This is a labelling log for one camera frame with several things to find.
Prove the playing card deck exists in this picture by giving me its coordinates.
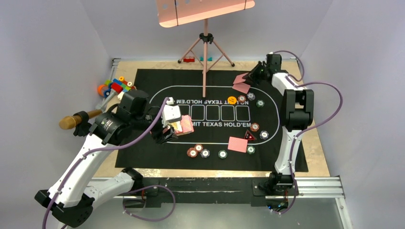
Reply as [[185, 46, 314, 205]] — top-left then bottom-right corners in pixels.
[[170, 115, 194, 136]]

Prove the playing card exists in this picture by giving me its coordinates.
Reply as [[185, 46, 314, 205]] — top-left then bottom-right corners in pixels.
[[232, 83, 251, 94], [227, 136, 248, 153], [233, 73, 248, 84]]

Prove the yellow big blind button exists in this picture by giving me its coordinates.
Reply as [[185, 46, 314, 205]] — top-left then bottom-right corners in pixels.
[[227, 96, 238, 105]]

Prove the red poker chip stack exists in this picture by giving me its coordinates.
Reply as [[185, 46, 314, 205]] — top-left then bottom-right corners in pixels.
[[187, 147, 198, 158]]

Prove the blue poker chip stack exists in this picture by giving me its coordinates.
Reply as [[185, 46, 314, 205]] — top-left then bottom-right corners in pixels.
[[200, 149, 210, 158]]

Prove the black red all-in triangle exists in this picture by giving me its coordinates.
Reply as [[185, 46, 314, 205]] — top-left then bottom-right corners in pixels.
[[244, 130, 256, 141]]

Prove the green poker chip stack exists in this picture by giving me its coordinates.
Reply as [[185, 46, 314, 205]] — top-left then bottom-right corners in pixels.
[[218, 150, 227, 159]]

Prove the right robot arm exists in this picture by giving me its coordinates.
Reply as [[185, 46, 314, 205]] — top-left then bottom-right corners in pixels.
[[249, 52, 314, 194]]

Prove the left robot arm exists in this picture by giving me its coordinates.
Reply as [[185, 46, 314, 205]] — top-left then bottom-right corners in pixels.
[[34, 90, 182, 228]]

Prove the red toy block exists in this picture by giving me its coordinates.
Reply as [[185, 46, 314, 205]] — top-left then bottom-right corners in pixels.
[[183, 56, 195, 62]]

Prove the colourful toy block stack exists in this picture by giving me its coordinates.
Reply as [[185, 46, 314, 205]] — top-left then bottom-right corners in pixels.
[[104, 76, 136, 100]]

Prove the black poker table mat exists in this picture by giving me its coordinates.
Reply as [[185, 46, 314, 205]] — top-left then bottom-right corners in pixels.
[[115, 69, 309, 173]]

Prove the orange tape roll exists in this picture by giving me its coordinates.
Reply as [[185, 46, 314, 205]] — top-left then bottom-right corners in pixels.
[[97, 84, 110, 98]]

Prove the pink music stand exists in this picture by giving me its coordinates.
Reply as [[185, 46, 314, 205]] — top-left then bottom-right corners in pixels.
[[156, 0, 256, 99]]

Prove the gold microphone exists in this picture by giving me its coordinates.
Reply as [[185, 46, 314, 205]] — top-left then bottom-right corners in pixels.
[[59, 109, 102, 130]]

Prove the aluminium rail frame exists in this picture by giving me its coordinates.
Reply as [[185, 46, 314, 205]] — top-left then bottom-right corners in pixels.
[[57, 57, 353, 229]]

